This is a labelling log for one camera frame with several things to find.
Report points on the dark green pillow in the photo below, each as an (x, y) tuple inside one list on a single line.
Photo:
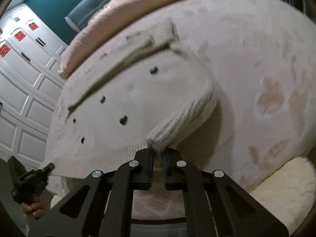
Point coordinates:
[(98, 2)]

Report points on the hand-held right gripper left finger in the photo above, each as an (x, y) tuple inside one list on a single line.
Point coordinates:
[(145, 169)]

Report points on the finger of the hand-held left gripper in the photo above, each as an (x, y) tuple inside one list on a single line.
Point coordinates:
[(48, 168)]

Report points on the beige towel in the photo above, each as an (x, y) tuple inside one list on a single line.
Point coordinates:
[(148, 98)]

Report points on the person's left hand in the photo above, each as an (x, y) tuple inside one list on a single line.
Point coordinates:
[(34, 209)]

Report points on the pink floral blanket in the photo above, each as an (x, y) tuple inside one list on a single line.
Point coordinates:
[(246, 54)]

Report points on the cream fluffy rug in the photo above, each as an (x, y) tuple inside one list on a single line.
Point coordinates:
[(286, 190)]

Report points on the white panelled wardrobe doors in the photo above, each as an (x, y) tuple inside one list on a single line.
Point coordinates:
[(29, 91)]

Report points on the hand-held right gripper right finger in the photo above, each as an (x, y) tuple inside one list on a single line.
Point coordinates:
[(168, 171)]

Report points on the pink duvet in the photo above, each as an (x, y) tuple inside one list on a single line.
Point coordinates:
[(111, 22)]

